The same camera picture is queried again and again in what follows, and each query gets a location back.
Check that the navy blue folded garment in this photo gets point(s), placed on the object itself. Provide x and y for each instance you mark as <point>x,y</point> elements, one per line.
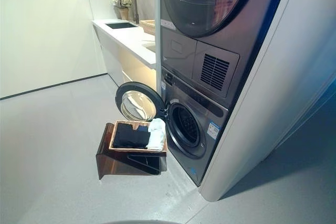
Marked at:
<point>142,129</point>

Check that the rectangular wicker laundry basket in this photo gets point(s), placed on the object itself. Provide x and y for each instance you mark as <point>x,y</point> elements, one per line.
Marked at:
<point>113,136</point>

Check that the bronze arched faucet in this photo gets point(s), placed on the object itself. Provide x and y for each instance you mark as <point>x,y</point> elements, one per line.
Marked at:
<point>135,11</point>

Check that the white product label sticker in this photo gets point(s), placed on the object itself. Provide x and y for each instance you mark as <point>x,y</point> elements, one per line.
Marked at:
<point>214,129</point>

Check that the round glass washer door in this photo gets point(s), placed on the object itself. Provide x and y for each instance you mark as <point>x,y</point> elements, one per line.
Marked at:
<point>136,103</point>

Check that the brown acrylic stand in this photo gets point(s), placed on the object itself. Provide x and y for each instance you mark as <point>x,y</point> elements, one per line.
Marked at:
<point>105,161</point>

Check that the white flowers in vase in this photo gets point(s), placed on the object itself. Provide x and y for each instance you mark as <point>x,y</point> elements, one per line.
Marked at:
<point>122,5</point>

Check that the white folded garment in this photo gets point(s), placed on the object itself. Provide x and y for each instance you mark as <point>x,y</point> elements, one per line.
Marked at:
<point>157,136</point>

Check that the dark recessed sink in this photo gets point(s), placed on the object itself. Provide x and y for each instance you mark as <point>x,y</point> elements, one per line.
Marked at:
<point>121,25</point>

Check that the grey stacked tumble dryer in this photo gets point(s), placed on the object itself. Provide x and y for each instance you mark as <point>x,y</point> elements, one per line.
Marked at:
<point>183,51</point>

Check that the white laundry counter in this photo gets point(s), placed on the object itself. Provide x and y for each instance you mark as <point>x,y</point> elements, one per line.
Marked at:
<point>123,43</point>

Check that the wicker tray basket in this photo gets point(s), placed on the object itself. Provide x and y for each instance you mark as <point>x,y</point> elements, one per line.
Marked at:
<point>148,26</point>

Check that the large black garment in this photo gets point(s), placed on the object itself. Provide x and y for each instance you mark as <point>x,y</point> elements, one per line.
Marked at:
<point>122,134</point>

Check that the white cabinet side panel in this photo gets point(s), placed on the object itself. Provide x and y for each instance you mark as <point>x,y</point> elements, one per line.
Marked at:
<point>262,108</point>

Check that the grey front-load washing machine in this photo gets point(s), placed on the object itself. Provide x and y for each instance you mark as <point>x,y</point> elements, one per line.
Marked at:
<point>191,153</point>

